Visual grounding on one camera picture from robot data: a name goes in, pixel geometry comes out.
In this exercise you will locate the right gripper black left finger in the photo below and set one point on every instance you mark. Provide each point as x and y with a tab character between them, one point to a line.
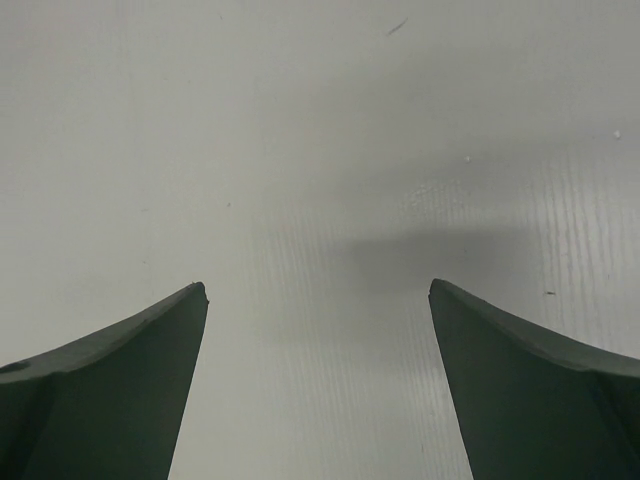
108	405

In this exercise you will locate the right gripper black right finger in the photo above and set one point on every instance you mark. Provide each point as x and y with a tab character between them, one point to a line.
532	403

